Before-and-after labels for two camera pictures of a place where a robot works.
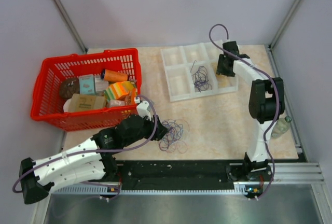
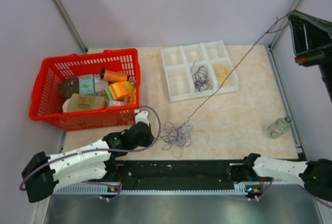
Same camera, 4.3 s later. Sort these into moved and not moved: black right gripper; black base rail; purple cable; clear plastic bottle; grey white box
Moved: black right gripper
Not moved: black base rail; purple cable; clear plastic bottle; grey white box
